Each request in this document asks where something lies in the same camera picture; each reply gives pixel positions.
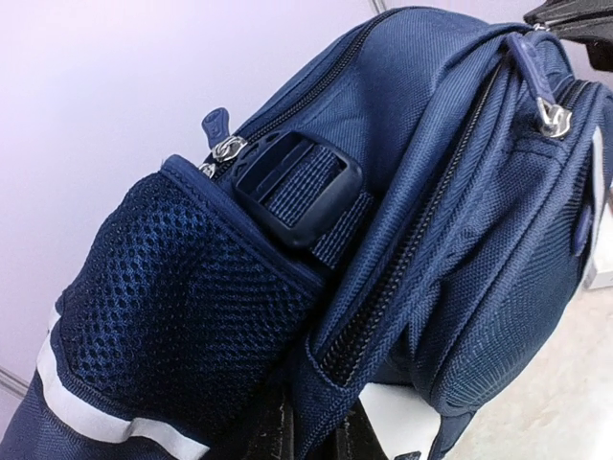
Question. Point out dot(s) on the left aluminium frame post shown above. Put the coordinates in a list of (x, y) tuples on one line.
[(13, 384)]

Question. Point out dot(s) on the navy blue backpack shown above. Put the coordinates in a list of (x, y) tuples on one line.
[(403, 224)]

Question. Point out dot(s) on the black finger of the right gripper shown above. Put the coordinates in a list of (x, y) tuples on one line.
[(575, 20)]

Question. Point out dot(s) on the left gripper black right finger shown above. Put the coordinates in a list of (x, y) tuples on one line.
[(355, 438)]

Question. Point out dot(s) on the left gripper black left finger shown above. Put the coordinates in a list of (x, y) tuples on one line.
[(270, 433)]

